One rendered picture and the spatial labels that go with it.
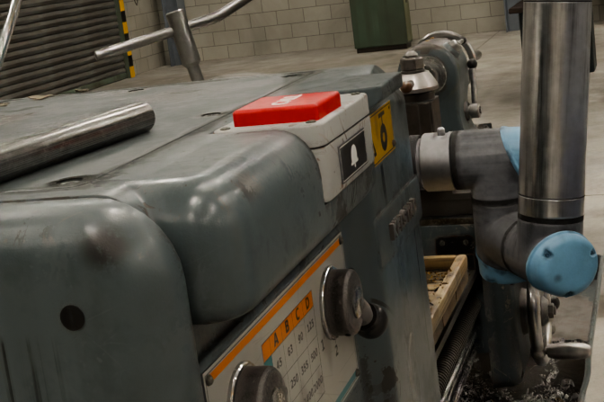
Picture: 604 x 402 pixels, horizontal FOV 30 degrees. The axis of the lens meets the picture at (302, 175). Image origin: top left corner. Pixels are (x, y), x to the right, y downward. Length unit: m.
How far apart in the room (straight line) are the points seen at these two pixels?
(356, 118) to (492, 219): 0.63
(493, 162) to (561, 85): 0.17
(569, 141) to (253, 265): 0.73
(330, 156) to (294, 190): 0.07
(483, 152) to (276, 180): 0.76
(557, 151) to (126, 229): 0.78
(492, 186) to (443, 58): 0.98
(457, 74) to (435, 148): 0.95
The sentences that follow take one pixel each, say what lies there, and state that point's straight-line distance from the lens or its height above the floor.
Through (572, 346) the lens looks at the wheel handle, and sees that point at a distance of 1.85.
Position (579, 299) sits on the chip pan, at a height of 0.54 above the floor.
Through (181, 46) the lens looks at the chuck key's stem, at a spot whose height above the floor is 1.28.
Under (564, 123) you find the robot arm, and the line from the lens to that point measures 1.28.
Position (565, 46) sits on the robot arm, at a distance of 1.27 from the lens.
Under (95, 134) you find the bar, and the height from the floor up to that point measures 1.27.
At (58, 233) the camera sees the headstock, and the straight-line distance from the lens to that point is 0.57.
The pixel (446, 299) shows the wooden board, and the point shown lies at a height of 0.90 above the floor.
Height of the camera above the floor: 1.36
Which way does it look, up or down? 11 degrees down
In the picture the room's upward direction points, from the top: 7 degrees counter-clockwise
